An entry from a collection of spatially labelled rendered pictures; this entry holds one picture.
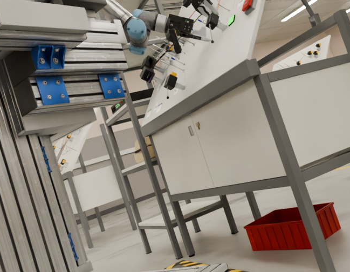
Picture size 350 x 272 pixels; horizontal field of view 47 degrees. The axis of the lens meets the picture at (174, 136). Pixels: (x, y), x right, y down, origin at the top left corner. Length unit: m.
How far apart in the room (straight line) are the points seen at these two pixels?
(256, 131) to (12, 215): 0.96
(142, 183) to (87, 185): 5.06
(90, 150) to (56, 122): 8.03
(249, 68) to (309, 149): 0.39
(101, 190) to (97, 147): 4.73
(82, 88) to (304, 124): 0.86
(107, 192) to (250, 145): 3.19
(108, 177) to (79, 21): 3.69
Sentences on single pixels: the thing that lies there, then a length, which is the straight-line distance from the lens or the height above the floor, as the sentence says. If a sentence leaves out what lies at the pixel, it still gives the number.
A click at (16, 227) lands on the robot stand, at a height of 0.55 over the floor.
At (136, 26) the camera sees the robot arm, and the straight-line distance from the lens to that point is 1.65.
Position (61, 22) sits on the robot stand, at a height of 1.02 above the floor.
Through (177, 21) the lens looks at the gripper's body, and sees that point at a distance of 1.82.
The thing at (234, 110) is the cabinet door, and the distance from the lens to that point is 1.73.
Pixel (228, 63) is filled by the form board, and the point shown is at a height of 0.90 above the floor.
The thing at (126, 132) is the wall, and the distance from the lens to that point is 9.70.
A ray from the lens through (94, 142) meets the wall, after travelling 9.38.
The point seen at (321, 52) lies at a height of 1.45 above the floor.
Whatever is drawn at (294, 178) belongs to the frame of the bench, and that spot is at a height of 0.39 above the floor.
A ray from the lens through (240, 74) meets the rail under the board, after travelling 1.59.
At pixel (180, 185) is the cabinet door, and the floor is 0.45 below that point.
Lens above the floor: 0.58
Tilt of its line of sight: 4 degrees up
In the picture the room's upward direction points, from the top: 18 degrees counter-clockwise
